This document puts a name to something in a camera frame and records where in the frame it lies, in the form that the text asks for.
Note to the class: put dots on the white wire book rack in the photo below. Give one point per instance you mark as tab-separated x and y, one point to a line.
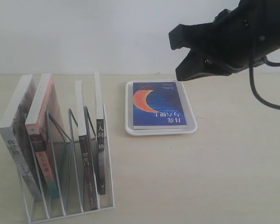
73	198

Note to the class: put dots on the dark blue moon book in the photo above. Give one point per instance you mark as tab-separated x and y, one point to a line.
157	105

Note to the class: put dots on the red pink spine book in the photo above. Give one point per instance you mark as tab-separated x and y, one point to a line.
45	100

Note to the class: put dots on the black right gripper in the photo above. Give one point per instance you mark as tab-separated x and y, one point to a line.
237	39

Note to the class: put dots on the dark brown spine book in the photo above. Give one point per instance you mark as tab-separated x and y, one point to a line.
85	145

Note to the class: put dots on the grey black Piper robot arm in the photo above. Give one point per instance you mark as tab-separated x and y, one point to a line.
231	42

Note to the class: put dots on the grey marbled white book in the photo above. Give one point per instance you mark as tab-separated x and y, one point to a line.
13	132

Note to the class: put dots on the white plastic tray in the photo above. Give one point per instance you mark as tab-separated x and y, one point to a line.
188	112

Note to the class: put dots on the black grey spine book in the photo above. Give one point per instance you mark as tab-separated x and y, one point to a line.
100	126

